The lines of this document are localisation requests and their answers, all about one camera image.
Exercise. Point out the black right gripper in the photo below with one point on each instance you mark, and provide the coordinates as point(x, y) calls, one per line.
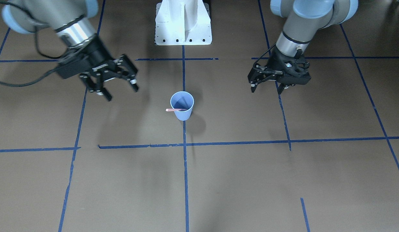
point(96, 54)

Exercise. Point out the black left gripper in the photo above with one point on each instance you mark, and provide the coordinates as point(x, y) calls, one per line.
point(274, 60)

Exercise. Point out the pink chopstick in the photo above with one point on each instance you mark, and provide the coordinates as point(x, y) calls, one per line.
point(174, 109)

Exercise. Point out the blue ribbed cup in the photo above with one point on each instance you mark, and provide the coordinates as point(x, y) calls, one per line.
point(182, 100)

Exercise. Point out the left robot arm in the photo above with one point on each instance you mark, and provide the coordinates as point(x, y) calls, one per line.
point(303, 19)

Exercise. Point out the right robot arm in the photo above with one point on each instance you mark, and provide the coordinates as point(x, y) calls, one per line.
point(68, 18)

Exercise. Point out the white mounting pillar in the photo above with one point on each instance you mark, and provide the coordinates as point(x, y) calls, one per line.
point(183, 22)

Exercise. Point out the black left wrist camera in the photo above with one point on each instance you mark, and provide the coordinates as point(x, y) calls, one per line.
point(287, 80)

